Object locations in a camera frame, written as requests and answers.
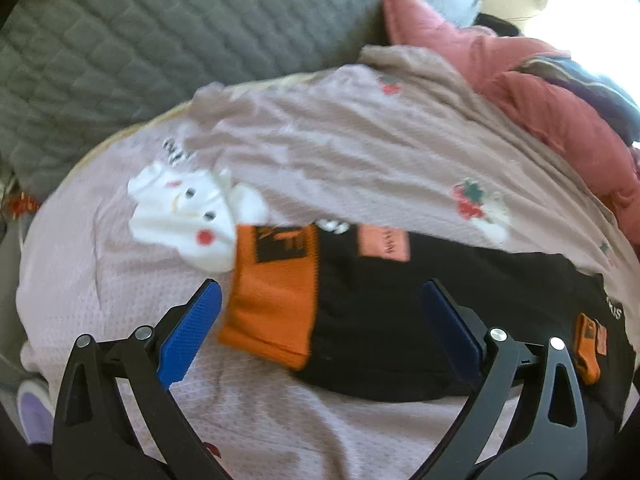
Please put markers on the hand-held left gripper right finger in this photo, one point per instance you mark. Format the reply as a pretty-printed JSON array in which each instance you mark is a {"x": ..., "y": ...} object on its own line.
[{"x": 450, "y": 330}]

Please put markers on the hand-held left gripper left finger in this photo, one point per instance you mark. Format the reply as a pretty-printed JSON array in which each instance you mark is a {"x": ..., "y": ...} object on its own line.
[{"x": 192, "y": 330}]

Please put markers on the black and orange garment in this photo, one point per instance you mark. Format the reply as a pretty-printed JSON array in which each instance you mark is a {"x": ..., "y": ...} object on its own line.
[{"x": 380, "y": 320}]

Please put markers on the white cartoon face sock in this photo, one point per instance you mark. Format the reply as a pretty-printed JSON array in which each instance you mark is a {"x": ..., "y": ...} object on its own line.
[{"x": 190, "y": 215}]

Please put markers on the purple shoe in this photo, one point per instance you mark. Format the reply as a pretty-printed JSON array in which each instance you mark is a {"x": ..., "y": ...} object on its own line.
[{"x": 35, "y": 410}]

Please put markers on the white cloth with black letters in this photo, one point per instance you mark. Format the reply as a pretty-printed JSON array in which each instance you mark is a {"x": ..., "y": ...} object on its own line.
[{"x": 177, "y": 151}]

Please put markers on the small red object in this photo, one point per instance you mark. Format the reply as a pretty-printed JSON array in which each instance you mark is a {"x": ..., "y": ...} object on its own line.
[{"x": 20, "y": 204}]

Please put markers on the dark multicolour cloth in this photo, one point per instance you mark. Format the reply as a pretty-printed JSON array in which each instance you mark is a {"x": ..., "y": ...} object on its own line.
[{"x": 590, "y": 85}]

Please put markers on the grey quilted sofa cover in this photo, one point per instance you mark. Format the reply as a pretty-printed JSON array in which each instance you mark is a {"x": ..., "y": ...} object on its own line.
[{"x": 150, "y": 35}]

